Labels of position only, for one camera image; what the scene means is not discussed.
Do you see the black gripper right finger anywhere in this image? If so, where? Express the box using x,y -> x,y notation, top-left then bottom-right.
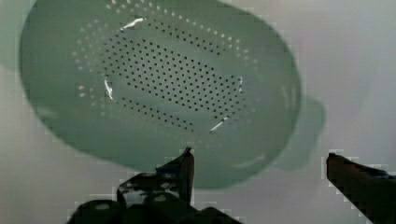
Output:
326,153 -> 396,224

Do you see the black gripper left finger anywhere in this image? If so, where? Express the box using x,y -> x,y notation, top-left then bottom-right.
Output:
155,147 -> 194,203

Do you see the green plastic strainer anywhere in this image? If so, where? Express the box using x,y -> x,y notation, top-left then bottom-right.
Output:
19,0 -> 326,189

